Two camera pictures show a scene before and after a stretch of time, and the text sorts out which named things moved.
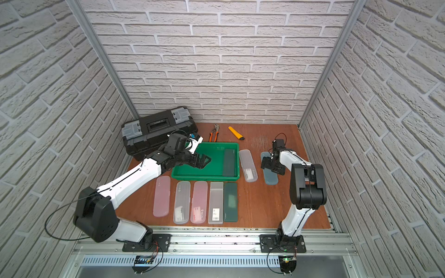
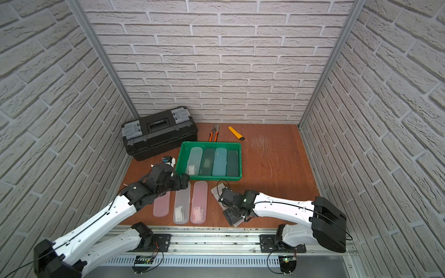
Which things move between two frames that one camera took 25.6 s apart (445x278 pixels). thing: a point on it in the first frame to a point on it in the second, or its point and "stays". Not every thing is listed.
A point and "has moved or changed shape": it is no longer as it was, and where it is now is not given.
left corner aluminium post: (104, 57) stays
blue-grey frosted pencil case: (271, 178) to (220, 162)
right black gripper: (267, 164) to (230, 219)
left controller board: (142, 260) stays
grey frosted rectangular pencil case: (215, 207) has moved or changed shape
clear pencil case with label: (182, 202) stays
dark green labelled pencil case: (230, 202) has moved or changed shape
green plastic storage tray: (225, 165) stays
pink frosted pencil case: (161, 197) stays
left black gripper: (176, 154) to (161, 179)
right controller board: (287, 263) stays
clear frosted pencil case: (248, 165) has moved or changed shape
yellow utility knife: (240, 136) stays
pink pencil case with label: (199, 202) stays
